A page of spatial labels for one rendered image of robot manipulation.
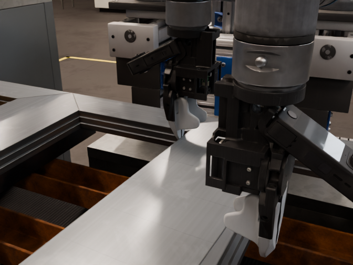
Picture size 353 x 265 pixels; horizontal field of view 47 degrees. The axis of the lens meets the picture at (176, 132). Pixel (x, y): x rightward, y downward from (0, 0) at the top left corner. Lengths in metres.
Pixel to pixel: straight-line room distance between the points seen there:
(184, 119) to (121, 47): 0.45
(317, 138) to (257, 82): 0.08
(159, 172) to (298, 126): 0.31
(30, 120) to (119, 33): 0.37
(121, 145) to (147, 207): 0.58
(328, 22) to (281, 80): 0.72
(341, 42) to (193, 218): 0.58
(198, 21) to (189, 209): 0.30
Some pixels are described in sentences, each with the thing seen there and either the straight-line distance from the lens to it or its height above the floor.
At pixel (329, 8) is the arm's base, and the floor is 1.04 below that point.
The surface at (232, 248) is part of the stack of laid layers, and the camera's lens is 0.53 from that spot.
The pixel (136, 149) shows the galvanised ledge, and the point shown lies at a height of 0.68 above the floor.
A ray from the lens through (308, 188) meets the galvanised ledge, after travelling 0.98.
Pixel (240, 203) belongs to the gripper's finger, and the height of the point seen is 0.90.
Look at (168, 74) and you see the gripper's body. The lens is 0.70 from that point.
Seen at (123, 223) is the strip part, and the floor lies 0.85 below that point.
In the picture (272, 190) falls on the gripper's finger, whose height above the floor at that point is 0.96.
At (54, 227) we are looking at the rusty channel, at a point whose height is 0.72.
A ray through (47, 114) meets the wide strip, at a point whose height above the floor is 0.85.
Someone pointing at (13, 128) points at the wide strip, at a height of 0.85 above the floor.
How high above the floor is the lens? 1.18
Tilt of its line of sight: 24 degrees down
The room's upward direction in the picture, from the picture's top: straight up
